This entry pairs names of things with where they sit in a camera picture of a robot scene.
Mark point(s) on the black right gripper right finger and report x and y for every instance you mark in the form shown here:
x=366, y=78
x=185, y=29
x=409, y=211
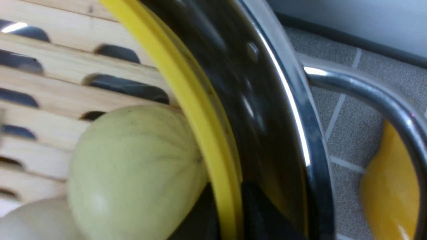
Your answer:
x=262, y=220

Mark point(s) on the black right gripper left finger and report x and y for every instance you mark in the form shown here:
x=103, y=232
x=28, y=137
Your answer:
x=202, y=222

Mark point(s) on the yellow-rimmed bamboo steamer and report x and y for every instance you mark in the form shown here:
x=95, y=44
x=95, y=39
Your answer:
x=85, y=59

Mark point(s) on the stainless steel pot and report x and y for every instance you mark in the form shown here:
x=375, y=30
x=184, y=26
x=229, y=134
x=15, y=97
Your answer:
x=264, y=88

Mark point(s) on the pale green bun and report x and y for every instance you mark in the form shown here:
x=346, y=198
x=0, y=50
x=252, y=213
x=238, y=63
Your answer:
x=135, y=174

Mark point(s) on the yellow banana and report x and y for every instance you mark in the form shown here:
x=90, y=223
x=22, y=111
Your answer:
x=389, y=190

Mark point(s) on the grey checked tablecloth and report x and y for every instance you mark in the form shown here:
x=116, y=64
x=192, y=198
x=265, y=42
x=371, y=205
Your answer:
x=353, y=130

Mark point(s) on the white bun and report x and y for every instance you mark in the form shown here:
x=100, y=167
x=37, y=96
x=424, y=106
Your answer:
x=47, y=219

